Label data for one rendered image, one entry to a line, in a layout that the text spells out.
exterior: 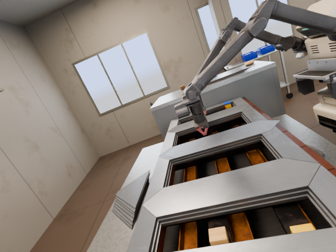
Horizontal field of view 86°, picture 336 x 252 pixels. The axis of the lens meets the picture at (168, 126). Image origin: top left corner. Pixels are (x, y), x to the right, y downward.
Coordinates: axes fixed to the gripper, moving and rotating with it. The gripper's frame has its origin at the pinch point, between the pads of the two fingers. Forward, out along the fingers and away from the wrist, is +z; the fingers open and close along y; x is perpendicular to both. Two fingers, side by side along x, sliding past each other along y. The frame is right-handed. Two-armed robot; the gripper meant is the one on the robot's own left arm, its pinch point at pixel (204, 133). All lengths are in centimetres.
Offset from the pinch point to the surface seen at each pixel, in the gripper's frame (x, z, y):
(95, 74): -206, -3, -308
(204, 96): 5, 25, -96
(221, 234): -1.9, 6.7, 47.7
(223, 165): 4.4, 33.3, -6.0
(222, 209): 0.4, 6.6, 39.0
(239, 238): 3.1, 21.4, 43.0
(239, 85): 40, 26, -96
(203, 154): -5.0, 18.0, -4.0
